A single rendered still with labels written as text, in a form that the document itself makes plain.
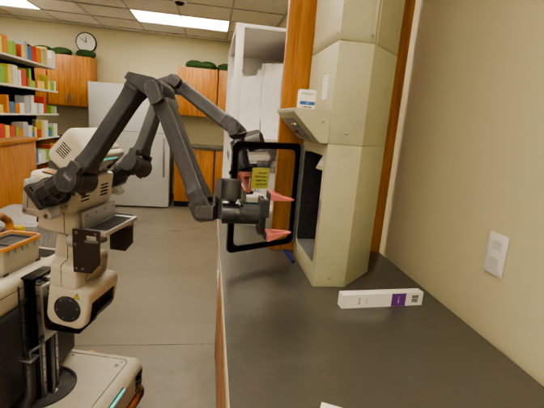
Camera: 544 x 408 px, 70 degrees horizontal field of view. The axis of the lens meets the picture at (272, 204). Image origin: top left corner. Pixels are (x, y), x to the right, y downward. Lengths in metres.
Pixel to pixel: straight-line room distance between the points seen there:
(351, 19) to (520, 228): 0.73
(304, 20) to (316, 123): 0.52
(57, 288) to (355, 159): 1.16
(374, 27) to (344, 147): 0.35
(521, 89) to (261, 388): 0.97
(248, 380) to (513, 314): 0.70
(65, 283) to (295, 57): 1.20
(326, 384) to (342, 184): 0.61
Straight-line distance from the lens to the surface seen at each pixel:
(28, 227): 3.03
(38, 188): 1.39
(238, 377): 0.89
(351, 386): 0.91
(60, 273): 1.63
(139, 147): 1.71
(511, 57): 1.29
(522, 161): 1.18
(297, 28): 1.59
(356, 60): 1.24
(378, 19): 1.29
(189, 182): 1.12
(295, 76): 1.57
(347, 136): 1.23
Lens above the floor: 1.47
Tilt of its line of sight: 12 degrees down
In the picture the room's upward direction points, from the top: 5 degrees clockwise
